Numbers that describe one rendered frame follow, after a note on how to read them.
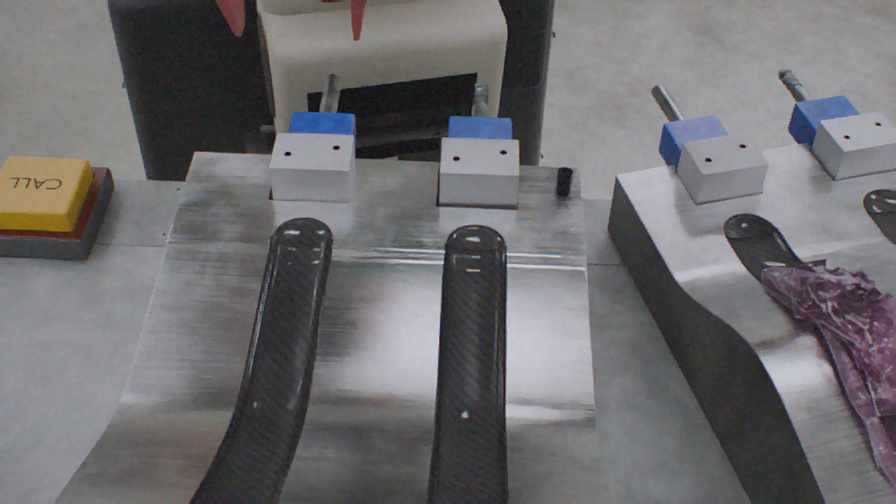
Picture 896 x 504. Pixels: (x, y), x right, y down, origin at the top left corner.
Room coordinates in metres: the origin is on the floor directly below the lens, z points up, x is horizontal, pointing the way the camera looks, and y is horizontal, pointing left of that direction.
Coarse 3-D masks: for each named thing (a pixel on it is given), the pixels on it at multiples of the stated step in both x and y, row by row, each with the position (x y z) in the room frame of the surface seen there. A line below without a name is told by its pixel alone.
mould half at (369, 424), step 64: (192, 192) 0.53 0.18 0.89; (256, 192) 0.54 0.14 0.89; (384, 192) 0.54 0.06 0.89; (576, 192) 0.55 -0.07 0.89; (192, 256) 0.48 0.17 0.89; (256, 256) 0.48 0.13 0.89; (384, 256) 0.49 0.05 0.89; (512, 256) 0.49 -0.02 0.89; (576, 256) 0.49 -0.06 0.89; (192, 320) 0.43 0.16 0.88; (384, 320) 0.44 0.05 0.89; (512, 320) 0.44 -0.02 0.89; (576, 320) 0.44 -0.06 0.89; (128, 384) 0.38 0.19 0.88; (192, 384) 0.38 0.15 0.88; (320, 384) 0.39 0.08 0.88; (384, 384) 0.39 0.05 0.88; (512, 384) 0.39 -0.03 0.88; (576, 384) 0.40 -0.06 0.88; (128, 448) 0.33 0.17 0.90; (192, 448) 0.33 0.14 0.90; (320, 448) 0.34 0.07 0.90; (384, 448) 0.34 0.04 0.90; (512, 448) 0.34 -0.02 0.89; (576, 448) 0.35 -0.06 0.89
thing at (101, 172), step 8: (96, 168) 0.63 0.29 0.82; (104, 168) 0.63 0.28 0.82; (96, 176) 0.62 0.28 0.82; (104, 176) 0.62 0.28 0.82; (96, 184) 0.61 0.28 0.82; (96, 192) 0.60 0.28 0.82; (88, 200) 0.60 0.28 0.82; (96, 200) 0.60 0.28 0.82; (88, 208) 0.59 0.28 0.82; (80, 216) 0.58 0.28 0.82; (88, 216) 0.58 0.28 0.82; (80, 224) 0.57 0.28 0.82; (0, 232) 0.56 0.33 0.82; (8, 232) 0.56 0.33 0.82; (16, 232) 0.56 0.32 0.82; (24, 232) 0.56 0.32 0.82; (32, 232) 0.56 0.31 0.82; (40, 232) 0.56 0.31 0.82; (48, 232) 0.56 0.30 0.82; (56, 232) 0.56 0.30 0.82; (64, 232) 0.56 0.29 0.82; (72, 232) 0.56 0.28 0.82; (80, 232) 0.56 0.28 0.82
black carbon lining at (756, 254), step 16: (880, 192) 0.61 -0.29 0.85; (880, 208) 0.59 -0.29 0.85; (736, 224) 0.57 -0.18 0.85; (752, 224) 0.57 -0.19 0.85; (768, 224) 0.57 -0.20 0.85; (880, 224) 0.58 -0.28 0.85; (736, 240) 0.55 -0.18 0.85; (752, 240) 0.56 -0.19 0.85; (768, 240) 0.56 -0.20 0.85; (784, 240) 0.55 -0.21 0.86; (752, 256) 0.54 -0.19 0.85; (768, 256) 0.54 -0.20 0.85; (784, 256) 0.54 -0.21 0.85; (752, 272) 0.52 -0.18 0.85
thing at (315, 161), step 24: (336, 96) 0.64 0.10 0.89; (312, 120) 0.60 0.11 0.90; (336, 120) 0.60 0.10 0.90; (288, 144) 0.55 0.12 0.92; (312, 144) 0.56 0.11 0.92; (336, 144) 0.56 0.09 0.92; (288, 168) 0.53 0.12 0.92; (312, 168) 0.53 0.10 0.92; (336, 168) 0.53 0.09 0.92; (288, 192) 0.53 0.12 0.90; (312, 192) 0.53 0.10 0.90; (336, 192) 0.53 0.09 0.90
